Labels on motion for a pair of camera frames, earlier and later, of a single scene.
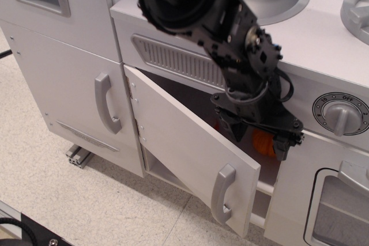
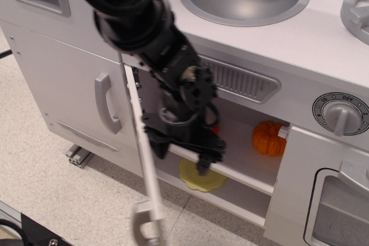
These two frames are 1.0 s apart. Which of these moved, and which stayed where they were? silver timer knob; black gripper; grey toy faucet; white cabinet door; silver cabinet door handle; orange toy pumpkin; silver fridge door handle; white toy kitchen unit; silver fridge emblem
Moved: white cabinet door; black gripper; silver cabinet door handle
Stayed: silver fridge door handle; silver timer knob; grey toy faucet; orange toy pumpkin; white toy kitchen unit; silver fridge emblem
